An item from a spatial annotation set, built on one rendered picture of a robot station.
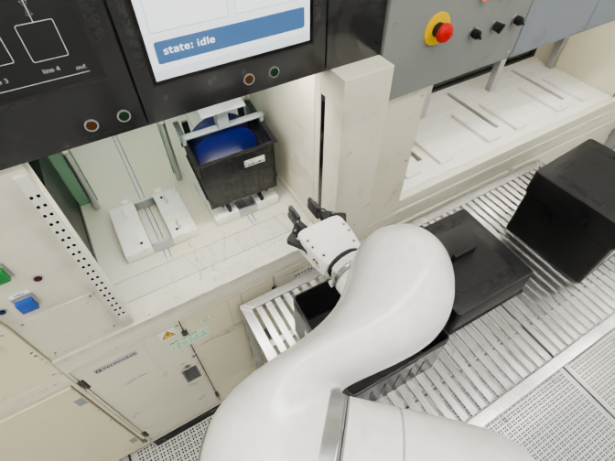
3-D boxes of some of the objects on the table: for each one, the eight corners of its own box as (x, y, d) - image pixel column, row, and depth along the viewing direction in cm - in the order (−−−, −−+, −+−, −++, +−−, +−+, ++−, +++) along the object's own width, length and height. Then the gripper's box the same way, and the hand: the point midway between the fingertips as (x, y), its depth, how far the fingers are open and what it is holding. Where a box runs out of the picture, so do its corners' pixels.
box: (579, 285, 122) (631, 232, 103) (502, 226, 137) (534, 170, 118) (630, 244, 132) (685, 188, 113) (553, 193, 148) (590, 136, 128)
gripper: (387, 237, 75) (333, 178, 85) (309, 275, 69) (262, 209, 79) (381, 260, 80) (331, 203, 90) (309, 297, 75) (264, 232, 85)
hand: (304, 211), depth 84 cm, fingers open, 4 cm apart
